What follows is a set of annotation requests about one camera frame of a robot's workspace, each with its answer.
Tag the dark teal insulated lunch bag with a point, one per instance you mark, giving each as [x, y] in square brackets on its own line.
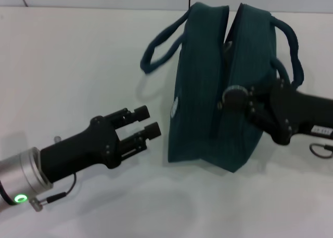
[197, 92]

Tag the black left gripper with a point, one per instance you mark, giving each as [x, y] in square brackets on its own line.
[80, 149]

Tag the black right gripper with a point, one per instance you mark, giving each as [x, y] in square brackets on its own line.
[301, 113]

